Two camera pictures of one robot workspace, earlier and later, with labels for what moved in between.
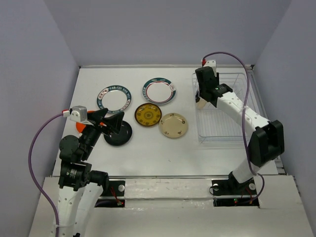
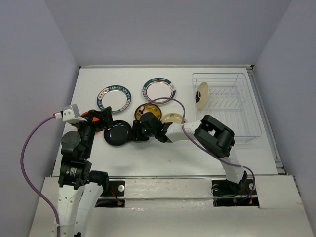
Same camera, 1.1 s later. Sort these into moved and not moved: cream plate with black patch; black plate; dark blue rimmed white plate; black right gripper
Moved: black right gripper
Not moved: black plate; dark blue rimmed white plate; cream plate with black patch
